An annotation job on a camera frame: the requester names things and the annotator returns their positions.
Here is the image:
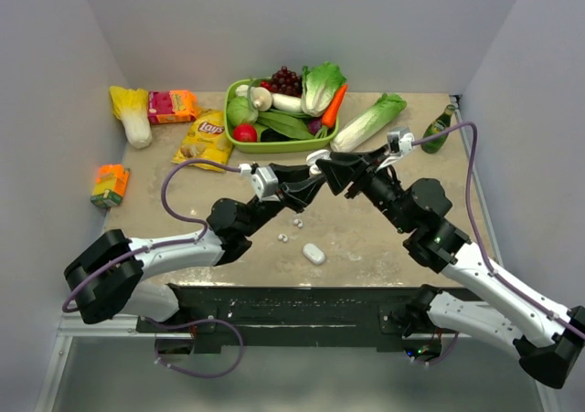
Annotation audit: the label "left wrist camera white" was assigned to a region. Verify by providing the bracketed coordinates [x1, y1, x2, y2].
[239, 164, 279, 202]

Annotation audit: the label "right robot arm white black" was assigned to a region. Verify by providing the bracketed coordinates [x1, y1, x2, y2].
[307, 151, 584, 389]

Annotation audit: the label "yellow Lays chips bag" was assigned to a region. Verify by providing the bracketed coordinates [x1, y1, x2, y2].
[171, 109, 233, 165]

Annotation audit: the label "orange green small carton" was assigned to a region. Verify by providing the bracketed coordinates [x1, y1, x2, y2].
[90, 164, 130, 208]

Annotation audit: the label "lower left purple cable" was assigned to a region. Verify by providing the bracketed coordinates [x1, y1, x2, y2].
[145, 316, 246, 379]

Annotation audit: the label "toy mushroom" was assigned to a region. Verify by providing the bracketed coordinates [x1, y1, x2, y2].
[235, 84, 272, 111]

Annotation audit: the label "toy red tomato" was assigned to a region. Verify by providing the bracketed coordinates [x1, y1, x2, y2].
[233, 123, 258, 143]

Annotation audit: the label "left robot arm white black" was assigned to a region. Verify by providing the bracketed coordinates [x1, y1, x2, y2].
[62, 164, 324, 332]

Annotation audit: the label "yellow white toy cabbage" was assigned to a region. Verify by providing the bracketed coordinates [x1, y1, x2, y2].
[109, 86, 153, 149]

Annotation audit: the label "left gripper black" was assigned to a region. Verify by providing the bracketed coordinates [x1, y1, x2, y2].
[241, 164, 326, 238]

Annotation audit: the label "aluminium frame rail left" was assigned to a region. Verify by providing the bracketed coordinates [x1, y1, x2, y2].
[58, 313, 137, 338]

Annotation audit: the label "green toy napa cabbage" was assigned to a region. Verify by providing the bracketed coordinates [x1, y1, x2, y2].
[330, 93, 407, 153]

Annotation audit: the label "toy green leaf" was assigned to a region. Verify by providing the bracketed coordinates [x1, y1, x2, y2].
[257, 111, 314, 141]

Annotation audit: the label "white oval case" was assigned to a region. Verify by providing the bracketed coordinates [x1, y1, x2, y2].
[302, 243, 326, 265]

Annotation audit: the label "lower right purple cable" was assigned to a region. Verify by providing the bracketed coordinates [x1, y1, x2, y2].
[409, 332, 461, 368]

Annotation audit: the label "green glass bottle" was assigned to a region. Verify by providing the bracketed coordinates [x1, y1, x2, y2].
[420, 104, 456, 154]

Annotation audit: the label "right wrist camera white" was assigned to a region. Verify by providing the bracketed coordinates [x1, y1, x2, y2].
[378, 127, 414, 171]

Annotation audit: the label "toy white radish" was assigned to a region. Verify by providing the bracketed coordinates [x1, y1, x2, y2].
[271, 93, 303, 113]

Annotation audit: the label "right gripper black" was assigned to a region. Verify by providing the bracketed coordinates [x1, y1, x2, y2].
[316, 143, 414, 233]

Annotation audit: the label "toy orange carrot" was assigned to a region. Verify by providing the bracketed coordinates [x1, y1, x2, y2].
[316, 84, 347, 138]

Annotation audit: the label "green plastic basket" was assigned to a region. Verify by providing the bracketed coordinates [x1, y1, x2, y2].
[224, 79, 340, 153]

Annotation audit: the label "toy round green cabbage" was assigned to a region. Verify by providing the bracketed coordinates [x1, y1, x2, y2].
[226, 96, 258, 127]

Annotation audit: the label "purple cable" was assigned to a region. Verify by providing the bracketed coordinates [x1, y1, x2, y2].
[145, 316, 246, 379]
[409, 332, 461, 368]
[410, 121, 585, 338]
[61, 158, 243, 313]

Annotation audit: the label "toy purple onion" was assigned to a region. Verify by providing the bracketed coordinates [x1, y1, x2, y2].
[307, 118, 322, 136]

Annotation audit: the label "toy cabbage in basket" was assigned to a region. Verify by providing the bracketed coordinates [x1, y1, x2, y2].
[301, 61, 346, 117]

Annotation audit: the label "toy purple grapes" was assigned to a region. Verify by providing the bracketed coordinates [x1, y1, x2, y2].
[260, 66, 303, 97]

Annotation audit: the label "pink orange snack box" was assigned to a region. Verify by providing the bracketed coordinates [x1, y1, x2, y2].
[147, 90, 199, 125]

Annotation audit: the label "white earbud charging case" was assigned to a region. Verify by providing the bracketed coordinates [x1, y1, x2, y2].
[305, 149, 330, 176]

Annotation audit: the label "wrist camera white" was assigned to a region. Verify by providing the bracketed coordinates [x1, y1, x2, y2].
[239, 164, 279, 202]
[378, 127, 414, 171]

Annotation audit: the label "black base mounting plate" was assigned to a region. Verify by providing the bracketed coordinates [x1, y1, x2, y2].
[137, 285, 451, 354]

